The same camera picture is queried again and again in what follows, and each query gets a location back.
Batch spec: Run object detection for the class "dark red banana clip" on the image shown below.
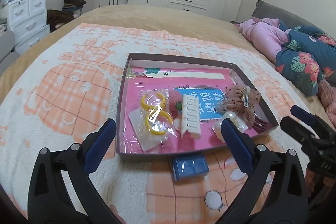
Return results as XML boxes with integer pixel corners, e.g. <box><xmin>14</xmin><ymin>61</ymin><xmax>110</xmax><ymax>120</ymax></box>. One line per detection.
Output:
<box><xmin>252</xmin><ymin>115</ymin><xmax>269</xmax><ymax>132</ymax></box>

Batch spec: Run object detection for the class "pink knitted cloth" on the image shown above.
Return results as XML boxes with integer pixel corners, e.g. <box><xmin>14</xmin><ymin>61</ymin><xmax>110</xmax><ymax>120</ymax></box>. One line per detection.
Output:
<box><xmin>317</xmin><ymin>80</ymin><xmax>336</xmax><ymax>126</ymax></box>

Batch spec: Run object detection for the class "dotted mesh bow clip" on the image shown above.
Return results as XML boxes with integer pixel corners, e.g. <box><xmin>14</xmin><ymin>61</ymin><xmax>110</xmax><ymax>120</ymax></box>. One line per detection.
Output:
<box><xmin>215</xmin><ymin>84</ymin><xmax>261</xmax><ymax>128</ymax></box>

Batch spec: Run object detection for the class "small blue jewelry box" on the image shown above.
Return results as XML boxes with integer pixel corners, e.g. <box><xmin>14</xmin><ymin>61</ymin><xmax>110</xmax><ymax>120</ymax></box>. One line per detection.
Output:
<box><xmin>172</xmin><ymin>155</ymin><xmax>209</xmax><ymax>182</ymax></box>

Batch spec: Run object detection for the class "pink booklet in tray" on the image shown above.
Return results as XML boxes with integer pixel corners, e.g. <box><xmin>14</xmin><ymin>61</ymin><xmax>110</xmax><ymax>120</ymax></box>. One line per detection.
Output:
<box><xmin>123</xmin><ymin>66</ymin><xmax>259</xmax><ymax>154</ymax></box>

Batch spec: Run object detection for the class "tan bedspread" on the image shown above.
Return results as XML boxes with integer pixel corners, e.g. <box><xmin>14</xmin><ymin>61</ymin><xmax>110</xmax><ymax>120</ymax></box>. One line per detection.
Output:
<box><xmin>0</xmin><ymin>4</ymin><xmax>336</xmax><ymax>130</ymax></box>

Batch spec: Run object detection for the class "grey chair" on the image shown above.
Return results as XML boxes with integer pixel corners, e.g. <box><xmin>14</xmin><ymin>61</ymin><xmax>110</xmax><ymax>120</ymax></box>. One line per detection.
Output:
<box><xmin>0</xmin><ymin>31</ymin><xmax>20</xmax><ymax>76</ymax></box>

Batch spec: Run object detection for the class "pink fluffy pompom clip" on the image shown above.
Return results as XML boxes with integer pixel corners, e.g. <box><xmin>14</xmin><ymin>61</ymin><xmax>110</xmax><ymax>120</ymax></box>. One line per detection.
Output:
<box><xmin>169</xmin><ymin>89</ymin><xmax>183</xmax><ymax>119</ymax></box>

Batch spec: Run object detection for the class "cream white hair claw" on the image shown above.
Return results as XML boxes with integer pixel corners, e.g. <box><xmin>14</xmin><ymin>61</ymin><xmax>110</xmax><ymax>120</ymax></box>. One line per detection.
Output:
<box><xmin>180</xmin><ymin>94</ymin><xmax>201</xmax><ymax>140</ymax></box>

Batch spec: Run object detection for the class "brown cardboard tray box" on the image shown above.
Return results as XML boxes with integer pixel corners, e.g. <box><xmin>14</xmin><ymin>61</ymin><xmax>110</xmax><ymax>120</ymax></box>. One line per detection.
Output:
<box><xmin>116</xmin><ymin>53</ymin><xmax>278</xmax><ymax>161</ymax></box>

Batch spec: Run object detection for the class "blue floral quilt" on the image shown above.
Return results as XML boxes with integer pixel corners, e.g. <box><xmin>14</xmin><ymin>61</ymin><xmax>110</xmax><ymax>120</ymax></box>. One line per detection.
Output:
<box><xmin>276</xmin><ymin>21</ymin><xmax>335</xmax><ymax>97</ymax></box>

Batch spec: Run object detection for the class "yellow bangles packet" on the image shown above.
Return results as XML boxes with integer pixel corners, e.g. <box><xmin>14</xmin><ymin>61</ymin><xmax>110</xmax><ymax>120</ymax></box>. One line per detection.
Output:
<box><xmin>128</xmin><ymin>89</ymin><xmax>177</xmax><ymax>152</ymax></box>

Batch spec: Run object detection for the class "pink padded jacket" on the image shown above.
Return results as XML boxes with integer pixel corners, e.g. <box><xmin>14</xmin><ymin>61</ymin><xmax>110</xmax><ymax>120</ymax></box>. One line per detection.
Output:
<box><xmin>238</xmin><ymin>18</ymin><xmax>288</xmax><ymax>64</ymax></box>

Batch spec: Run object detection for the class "pearl earrings card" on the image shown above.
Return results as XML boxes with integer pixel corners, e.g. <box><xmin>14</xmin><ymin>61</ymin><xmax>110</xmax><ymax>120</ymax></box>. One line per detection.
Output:
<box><xmin>211</xmin><ymin>111</ymin><xmax>248</xmax><ymax>143</ymax></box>

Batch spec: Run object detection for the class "dark clothes pile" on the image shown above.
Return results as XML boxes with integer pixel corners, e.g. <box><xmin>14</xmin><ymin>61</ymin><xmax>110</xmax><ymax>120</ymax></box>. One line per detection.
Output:
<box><xmin>47</xmin><ymin>0</ymin><xmax>87</xmax><ymax>32</ymax></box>

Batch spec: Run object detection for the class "white drawer cabinet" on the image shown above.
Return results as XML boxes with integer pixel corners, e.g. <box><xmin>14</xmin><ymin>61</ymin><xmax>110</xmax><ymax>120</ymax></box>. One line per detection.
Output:
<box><xmin>5</xmin><ymin>0</ymin><xmax>50</xmax><ymax>55</ymax></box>

